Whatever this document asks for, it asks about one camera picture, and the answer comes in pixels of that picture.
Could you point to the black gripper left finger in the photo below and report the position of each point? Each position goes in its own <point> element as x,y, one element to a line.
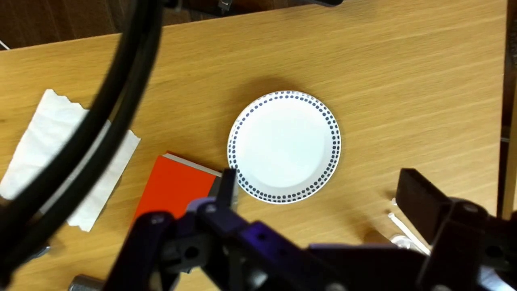
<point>228,188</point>

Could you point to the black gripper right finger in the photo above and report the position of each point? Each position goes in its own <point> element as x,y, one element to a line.
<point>422,203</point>

